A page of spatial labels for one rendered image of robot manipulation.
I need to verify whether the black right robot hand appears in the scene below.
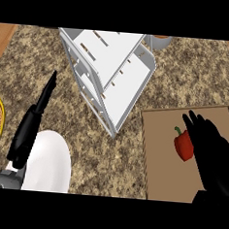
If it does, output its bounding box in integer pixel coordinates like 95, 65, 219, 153
175, 109, 229, 208

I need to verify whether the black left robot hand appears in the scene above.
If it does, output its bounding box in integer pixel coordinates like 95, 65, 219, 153
5, 67, 58, 173

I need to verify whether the red bell pepper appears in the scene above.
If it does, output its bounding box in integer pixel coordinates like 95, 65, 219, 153
171, 125, 196, 163

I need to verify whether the brown tray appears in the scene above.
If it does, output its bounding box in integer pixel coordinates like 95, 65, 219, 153
134, 98, 229, 208

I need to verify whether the white tiered basket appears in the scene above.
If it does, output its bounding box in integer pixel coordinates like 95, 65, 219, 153
49, 27, 159, 142

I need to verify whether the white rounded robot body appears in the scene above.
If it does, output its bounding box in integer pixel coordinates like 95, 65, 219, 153
20, 128, 75, 195

